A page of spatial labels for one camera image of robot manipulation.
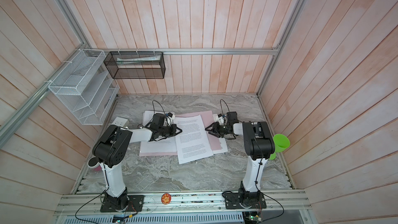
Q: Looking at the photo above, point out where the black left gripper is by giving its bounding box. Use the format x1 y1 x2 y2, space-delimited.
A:
159 124 183 138

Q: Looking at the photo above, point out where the printed white paper sheet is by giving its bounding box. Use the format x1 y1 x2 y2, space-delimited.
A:
175 115 214 164

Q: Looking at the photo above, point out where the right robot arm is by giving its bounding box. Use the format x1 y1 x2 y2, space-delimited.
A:
205 112 276 209

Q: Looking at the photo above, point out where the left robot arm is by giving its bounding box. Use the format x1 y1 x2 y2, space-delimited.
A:
88 113 182 212

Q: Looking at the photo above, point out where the printed white paper stack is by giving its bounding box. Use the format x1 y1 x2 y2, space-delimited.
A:
140 111 177 157

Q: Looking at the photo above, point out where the white power socket box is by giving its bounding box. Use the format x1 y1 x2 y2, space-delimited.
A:
112 117 129 128

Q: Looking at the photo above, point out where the green plastic goblet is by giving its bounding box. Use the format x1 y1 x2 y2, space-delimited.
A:
269 134 290 160

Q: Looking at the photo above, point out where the red round sticker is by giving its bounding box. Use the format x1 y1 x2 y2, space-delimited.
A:
161 193 172 205

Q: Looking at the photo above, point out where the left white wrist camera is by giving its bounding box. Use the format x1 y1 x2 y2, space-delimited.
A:
165 113 175 123

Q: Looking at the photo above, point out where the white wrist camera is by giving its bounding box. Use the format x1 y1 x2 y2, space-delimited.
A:
165 113 175 123
213 114 226 125

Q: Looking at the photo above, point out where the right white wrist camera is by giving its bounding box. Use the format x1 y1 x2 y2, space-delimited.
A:
213 114 226 125

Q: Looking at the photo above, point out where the black wire mesh basket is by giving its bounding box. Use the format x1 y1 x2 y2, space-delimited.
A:
104 51 166 79

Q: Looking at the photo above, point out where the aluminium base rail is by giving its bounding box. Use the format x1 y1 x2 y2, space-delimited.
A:
54 190 312 216

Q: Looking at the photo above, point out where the white wire mesh shelf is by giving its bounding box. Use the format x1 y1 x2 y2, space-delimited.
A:
49 49 119 125

